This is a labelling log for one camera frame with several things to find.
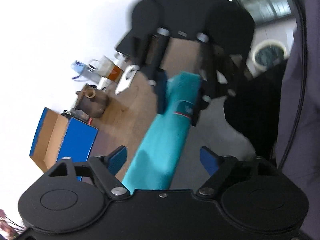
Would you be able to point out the brown ceramic teapot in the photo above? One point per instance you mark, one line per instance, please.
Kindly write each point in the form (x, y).
(95, 105)

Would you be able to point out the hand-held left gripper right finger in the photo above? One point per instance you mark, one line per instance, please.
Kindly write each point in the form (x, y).
(208, 161)

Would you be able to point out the person's purple jacket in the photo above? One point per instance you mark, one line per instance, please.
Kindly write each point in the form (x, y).
(300, 105)

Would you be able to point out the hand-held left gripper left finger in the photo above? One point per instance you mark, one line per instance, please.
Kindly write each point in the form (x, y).
(117, 160)

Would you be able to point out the person's black pants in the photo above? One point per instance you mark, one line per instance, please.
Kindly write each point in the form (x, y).
(255, 110)

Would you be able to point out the dried pink roses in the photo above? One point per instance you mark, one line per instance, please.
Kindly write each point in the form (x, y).
(6, 220)

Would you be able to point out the blue cardboard box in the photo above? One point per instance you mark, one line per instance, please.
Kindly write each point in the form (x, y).
(77, 140)

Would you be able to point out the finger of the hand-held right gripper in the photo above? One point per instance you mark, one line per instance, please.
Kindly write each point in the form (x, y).
(206, 80)
(162, 92)

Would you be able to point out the teal cloth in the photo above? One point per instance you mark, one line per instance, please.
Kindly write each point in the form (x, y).
(162, 142)

